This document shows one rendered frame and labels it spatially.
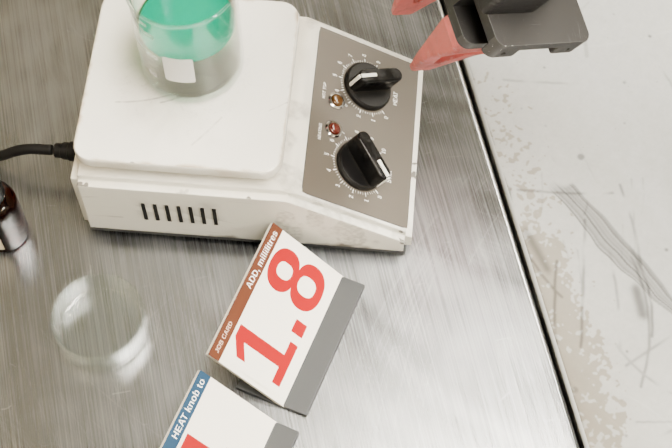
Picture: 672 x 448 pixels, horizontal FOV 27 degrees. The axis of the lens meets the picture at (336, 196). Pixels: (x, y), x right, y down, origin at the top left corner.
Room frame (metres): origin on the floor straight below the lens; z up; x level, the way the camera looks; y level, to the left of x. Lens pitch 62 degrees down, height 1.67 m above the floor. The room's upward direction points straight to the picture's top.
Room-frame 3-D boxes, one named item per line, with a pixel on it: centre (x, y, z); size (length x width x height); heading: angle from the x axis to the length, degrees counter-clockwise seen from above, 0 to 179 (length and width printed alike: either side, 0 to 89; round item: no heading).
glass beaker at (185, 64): (0.46, 0.09, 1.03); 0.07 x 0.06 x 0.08; 35
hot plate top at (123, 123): (0.45, 0.09, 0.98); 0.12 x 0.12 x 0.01; 84
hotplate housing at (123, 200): (0.45, 0.06, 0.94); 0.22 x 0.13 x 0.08; 85
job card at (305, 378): (0.33, 0.03, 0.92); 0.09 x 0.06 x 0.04; 157
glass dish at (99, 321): (0.33, 0.14, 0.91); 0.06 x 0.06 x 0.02
